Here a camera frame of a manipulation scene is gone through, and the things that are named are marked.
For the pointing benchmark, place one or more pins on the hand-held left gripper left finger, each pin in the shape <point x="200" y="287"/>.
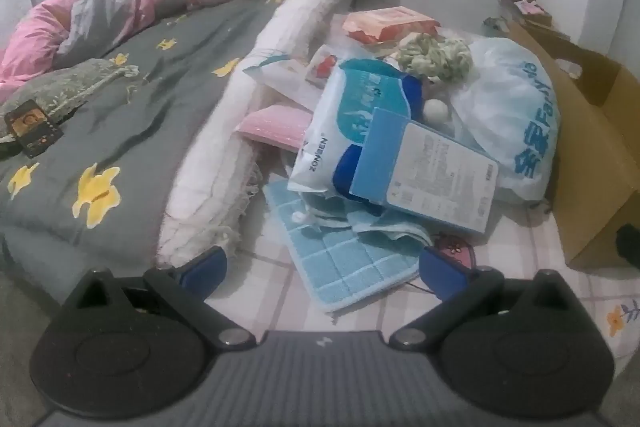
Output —
<point x="205" y="264"/>

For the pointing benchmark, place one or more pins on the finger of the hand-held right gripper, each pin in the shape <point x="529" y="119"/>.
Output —
<point x="630" y="242"/>

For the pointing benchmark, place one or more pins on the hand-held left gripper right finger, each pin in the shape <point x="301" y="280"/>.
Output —
<point x="440" y="274"/>

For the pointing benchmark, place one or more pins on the light blue checked towel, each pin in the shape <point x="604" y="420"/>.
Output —
<point x="345" y="252"/>

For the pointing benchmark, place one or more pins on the large cardboard box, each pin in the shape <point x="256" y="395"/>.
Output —
<point x="590" y="147"/>

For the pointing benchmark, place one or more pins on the pink packet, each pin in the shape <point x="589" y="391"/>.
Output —
<point x="275" y="127"/>

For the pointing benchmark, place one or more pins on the pink plush toy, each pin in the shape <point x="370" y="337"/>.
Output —
<point x="435" y="109"/>

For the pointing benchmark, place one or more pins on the blue and white soft pack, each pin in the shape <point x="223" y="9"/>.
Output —
<point x="340" y="127"/>

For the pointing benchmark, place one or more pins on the pink flower coin purse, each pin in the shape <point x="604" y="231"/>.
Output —
<point x="457" y="252"/>

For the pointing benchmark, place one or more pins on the light blue flat packet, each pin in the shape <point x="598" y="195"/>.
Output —
<point x="440" y="172"/>

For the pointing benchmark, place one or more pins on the grey blanket with yellow flowers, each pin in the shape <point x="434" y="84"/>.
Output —
<point x="150" y="107"/>

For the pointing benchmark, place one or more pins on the white plastic bag blue print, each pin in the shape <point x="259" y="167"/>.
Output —
<point x="510" y="107"/>

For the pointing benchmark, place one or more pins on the green and white woolly toy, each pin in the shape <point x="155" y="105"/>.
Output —
<point x="435" y="57"/>

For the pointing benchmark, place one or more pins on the small black orange box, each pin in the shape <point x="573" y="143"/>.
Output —
<point x="32" y="127"/>

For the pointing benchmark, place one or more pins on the grey patterned pillow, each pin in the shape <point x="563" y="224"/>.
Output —
<point x="70" y="87"/>

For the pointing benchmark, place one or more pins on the orange wet wipes pack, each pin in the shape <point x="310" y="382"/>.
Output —
<point x="390" y="24"/>

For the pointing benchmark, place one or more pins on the small cardboard box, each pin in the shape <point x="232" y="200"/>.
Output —
<point x="520" y="7"/>

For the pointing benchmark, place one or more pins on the white fluffy blanket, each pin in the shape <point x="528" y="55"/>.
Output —
<point x="300" y="22"/>

